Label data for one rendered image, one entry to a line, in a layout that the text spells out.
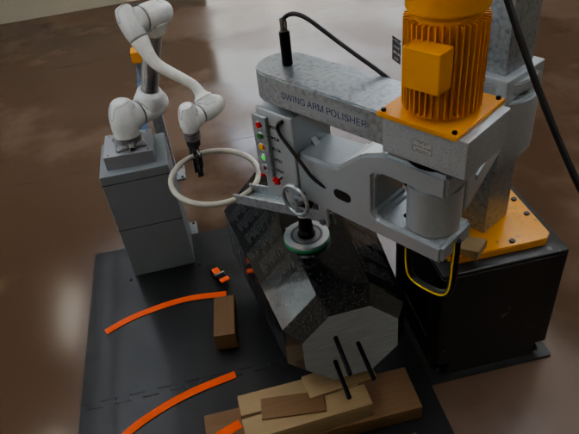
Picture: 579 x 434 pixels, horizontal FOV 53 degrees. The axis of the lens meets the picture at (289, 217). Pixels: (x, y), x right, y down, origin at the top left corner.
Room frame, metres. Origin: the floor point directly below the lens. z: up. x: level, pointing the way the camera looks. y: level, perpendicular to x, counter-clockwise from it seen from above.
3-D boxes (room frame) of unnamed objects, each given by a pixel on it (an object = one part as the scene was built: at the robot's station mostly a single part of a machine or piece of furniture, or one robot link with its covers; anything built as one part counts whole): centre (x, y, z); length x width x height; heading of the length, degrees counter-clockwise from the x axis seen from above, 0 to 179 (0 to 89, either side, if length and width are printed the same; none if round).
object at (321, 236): (2.06, -0.07, 0.82); 0.21 x 0.21 x 0.01
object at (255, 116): (2.04, 0.06, 1.35); 0.08 x 0.03 x 0.28; 42
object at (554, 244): (2.09, -0.89, 0.37); 0.66 x 0.66 x 0.74; 7
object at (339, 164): (1.76, -0.32, 1.28); 0.74 x 0.23 x 0.49; 42
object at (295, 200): (1.89, -0.06, 1.18); 0.15 x 0.10 x 0.15; 42
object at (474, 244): (1.90, -0.75, 0.80); 0.20 x 0.10 x 0.05; 47
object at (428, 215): (1.57, -0.51, 1.32); 0.19 x 0.19 x 0.20
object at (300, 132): (2.00, -0.12, 1.30); 0.36 x 0.22 x 0.45; 42
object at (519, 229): (2.09, -0.89, 0.76); 0.49 x 0.49 x 0.05; 7
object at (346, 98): (1.80, -0.30, 1.60); 0.96 x 0.25 x 0.17; 42
